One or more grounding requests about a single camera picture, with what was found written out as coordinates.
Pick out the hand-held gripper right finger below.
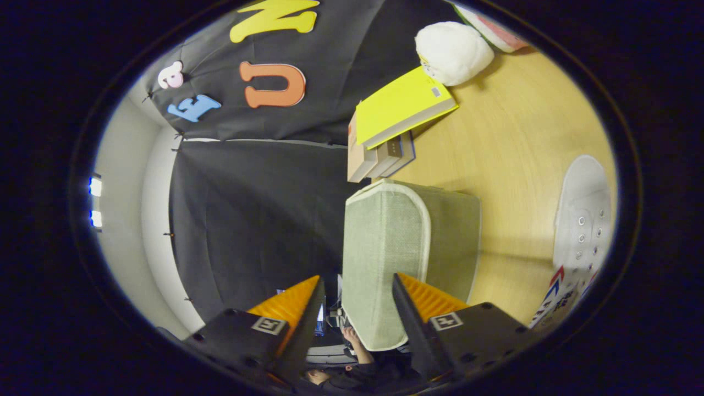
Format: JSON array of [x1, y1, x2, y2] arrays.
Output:
[[392, 272, 542, 383]]

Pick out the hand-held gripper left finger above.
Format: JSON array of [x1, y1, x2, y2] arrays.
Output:
[[184, 275, 326, 388]]

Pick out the green fabric storage box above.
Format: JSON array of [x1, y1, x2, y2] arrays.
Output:
[[342, 177, 483, 353]]

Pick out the white shoe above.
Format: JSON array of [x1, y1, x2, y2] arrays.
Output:
[[529, 154, 614, 331]]

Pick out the tan book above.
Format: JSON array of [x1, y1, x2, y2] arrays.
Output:
[[346, 110, 380, 183]]

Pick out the yellow book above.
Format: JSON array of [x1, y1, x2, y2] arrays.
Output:
[[355, 66, 459, 150]]

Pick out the long ceiling light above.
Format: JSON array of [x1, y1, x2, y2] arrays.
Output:
[[88, 175, 104, 229]]

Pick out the white plush toy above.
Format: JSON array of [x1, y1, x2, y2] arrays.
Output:
[[415, 21, 496, 87]]

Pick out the watermelon slice plush toy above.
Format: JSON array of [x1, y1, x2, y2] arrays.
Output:
[[454, 3, 529, 54]]

